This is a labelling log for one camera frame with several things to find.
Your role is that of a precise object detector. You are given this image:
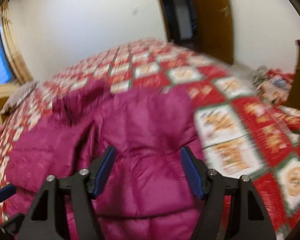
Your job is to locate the magenta down jacket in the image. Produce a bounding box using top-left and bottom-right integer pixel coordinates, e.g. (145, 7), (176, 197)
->
(5, 81), (202, 239)

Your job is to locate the clothes pile on floor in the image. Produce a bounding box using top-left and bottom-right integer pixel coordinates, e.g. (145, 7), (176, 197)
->
(253, 66), (295, 106)

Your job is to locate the red checkered teddy bedspread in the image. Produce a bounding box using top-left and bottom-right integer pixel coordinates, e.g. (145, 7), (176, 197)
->
(0, 39), (300, 239)

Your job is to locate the grey patterned pillow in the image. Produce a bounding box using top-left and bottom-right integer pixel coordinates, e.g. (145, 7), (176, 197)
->
(0, 81), (39, 114)

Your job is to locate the beige floral curtain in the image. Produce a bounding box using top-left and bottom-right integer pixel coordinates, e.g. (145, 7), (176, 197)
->
(0, 0), (33, 85)

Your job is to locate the brown wooden door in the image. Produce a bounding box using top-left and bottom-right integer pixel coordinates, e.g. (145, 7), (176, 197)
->
(192, 0), (234, 64)

